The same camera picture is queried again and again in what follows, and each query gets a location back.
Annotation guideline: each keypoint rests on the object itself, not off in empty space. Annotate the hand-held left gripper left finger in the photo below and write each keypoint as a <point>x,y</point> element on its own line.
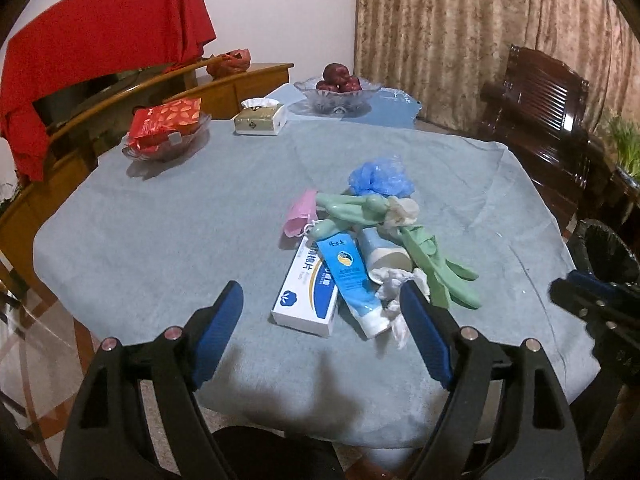
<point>220,330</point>

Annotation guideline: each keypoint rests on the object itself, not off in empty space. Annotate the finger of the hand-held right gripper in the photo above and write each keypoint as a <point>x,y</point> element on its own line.
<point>575,300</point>
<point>590,280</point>

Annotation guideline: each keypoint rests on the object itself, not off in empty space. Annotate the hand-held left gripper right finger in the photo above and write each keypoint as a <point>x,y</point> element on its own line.
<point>425,335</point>

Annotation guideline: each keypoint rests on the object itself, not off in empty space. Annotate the bin with black bag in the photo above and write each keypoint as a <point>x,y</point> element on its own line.
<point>600,245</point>

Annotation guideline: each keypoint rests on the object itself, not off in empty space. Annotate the large white tissue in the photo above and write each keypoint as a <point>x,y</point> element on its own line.
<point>395,280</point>

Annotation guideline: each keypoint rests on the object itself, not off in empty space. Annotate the white cardboard box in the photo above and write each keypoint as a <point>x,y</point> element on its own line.
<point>300,305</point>

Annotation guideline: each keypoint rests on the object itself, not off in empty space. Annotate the white and blue cup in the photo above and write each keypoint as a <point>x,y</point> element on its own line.
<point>382,255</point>

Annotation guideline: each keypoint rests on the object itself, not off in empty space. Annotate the blue toothpaste tube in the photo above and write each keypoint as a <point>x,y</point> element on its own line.
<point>350,280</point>

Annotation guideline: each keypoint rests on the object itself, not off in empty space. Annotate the small white tissue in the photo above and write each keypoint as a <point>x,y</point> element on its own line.
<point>405,210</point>

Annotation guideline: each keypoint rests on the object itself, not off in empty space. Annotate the twisted green rubber glove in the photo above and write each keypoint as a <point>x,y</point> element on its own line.
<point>350,210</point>

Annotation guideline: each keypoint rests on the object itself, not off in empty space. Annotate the grey-blue tablecloth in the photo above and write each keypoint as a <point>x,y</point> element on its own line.
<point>175,220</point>

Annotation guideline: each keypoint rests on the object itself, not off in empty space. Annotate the green potted plant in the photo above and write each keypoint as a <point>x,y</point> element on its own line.
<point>625,145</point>

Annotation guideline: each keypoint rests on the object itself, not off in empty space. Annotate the dark wooden armchair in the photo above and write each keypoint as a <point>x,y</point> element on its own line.
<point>545,110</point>

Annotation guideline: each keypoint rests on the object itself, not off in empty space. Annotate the glass snack bowl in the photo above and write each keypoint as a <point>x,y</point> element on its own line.
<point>192,135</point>

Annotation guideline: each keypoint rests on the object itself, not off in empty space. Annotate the tissue box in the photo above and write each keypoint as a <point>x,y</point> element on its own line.
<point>257,120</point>

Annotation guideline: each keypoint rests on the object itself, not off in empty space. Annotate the red snack packets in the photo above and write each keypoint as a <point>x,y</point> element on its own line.
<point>165,117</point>

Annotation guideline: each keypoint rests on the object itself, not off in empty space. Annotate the light blue table cover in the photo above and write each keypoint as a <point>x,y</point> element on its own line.
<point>395,110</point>

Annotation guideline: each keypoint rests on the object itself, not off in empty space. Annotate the glass fruit bowl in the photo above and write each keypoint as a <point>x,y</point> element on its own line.
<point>335,100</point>

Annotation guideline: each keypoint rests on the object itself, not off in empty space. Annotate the wooden cabinet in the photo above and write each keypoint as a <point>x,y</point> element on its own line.
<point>250,80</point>

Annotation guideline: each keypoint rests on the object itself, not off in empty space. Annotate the red bag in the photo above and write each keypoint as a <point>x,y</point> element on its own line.
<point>227,62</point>

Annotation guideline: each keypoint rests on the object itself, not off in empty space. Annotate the beige patterned curtain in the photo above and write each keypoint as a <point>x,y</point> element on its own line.
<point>475,35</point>

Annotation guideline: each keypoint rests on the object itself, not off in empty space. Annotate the black television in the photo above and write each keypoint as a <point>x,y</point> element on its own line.
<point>75,100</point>

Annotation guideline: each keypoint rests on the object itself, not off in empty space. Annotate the pile of red apples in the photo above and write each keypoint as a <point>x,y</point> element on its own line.
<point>337,77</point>

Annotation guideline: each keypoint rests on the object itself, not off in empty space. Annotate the red cloth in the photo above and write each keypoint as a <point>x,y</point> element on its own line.
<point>100,25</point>

